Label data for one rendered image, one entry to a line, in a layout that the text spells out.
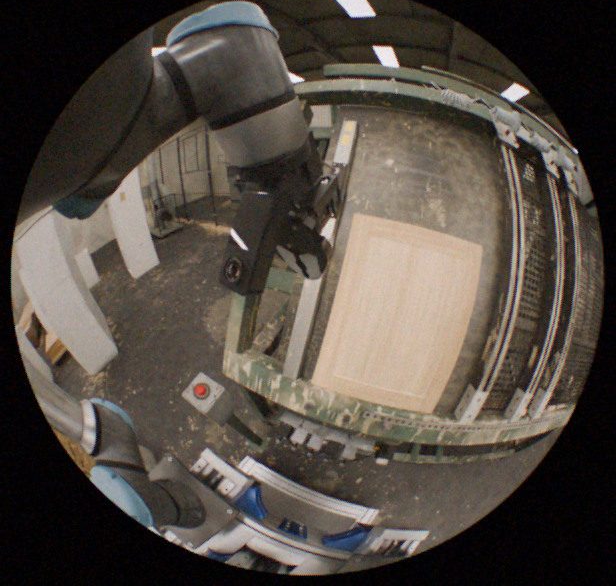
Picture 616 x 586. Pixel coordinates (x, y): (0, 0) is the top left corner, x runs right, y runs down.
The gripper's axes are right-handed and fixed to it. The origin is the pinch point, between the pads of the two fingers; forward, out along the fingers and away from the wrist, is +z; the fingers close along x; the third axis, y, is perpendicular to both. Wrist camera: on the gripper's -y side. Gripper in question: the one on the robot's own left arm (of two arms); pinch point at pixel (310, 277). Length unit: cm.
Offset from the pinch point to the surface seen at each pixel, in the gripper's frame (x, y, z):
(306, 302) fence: 11.3, 4.5, 29.2
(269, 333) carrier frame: 34, -8, 60
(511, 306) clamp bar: -52, 23, 24
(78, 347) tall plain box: 204, -141, 30
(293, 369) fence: 8.5, -15.6, 39.4
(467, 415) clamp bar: -54, -11, 40
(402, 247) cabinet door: -10.8, 28.2, 22.4
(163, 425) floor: 93, -124, 88
